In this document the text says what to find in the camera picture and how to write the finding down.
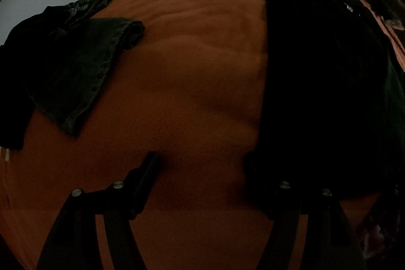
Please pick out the orange blanket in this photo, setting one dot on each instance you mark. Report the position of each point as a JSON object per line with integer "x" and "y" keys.
{"x": 196, "y": 67}

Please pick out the dark grey jeans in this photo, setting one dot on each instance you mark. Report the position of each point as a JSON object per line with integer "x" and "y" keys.
{"x": 85, "y": 67}

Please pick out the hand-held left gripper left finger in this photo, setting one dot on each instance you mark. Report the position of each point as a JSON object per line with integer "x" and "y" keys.
{"x": 145, "y": 175}

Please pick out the black shirt with flower print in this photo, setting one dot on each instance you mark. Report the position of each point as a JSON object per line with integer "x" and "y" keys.
{"x": 316, "y": 74}

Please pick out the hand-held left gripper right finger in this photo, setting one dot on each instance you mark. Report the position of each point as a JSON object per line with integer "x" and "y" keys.
{"x": 259, "y": 178}

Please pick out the plain black garment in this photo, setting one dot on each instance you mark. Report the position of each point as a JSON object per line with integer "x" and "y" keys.
{"x": 15, "y": 74}

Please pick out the dark patterned garment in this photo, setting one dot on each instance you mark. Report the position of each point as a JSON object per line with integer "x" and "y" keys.
{"x": 88, "y": 4}

